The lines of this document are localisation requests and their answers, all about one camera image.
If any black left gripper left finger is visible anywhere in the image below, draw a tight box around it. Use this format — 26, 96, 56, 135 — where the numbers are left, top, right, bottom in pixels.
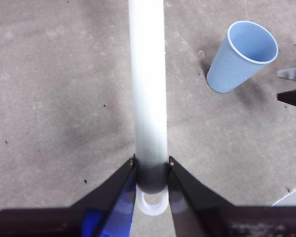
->
0, 154, 137, 237

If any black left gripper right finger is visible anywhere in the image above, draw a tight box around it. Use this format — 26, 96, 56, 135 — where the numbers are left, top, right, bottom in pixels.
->
167, 156, 296, 237

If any blue ribbed plastic cup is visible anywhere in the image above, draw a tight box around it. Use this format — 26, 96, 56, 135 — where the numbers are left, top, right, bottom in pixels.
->
206, 20, 280, 94

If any grey-handled sponge cup brush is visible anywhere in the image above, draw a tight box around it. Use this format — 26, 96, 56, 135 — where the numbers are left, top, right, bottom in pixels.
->
127, 0, 169, 217

